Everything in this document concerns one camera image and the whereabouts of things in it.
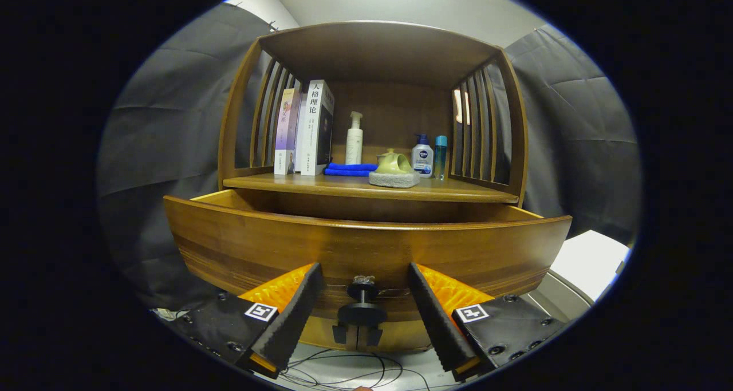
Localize white table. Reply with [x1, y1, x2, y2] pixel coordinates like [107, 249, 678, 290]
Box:
[550, 230, 630, 301]

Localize white book with dark cover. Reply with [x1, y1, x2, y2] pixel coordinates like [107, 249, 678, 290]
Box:
[295, 80, 336, 176]

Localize purple book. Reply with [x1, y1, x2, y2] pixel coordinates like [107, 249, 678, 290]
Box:
[274, 89, 301, 176]

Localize slim teal bottle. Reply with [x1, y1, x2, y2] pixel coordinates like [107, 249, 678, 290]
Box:
[434, 135, 448, 180]

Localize grey ribbed panel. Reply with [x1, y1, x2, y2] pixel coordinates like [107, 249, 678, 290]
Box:
[526, 271, 596, 323]

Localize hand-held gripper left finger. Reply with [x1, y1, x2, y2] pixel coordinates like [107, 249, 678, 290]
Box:
[171, 262, 324, 380]

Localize white pump bottle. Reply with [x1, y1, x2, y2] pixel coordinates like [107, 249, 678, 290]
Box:
[345, 111, 364, 165]

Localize brown wooden cabinet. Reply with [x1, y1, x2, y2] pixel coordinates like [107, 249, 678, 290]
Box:
[218, 21, 529, 208]

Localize blue folded cloth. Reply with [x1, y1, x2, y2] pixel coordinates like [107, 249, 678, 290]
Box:
[324, 162, 379, 177]

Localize black floor cables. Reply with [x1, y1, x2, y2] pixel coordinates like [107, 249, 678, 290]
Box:
[281, 348, 430, 390]

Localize brown wooden drawer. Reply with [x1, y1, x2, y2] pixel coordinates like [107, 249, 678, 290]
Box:
[163, 188, 573, 353]

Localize black backdrop cloth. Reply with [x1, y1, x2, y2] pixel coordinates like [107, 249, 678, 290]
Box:
[96, 2, 641, 311]

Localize black drawer knob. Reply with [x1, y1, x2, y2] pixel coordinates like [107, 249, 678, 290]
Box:
[332, 275, 387, 350]

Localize brown wooden countertop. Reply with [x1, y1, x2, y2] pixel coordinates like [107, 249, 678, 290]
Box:
[222, 172, 519, 204]

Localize white bottle with blue cap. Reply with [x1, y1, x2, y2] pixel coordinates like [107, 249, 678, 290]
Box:
[412, 133, 434, 179]

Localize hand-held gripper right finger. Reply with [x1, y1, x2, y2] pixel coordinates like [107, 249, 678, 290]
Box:
[408, 262, 565, 382]

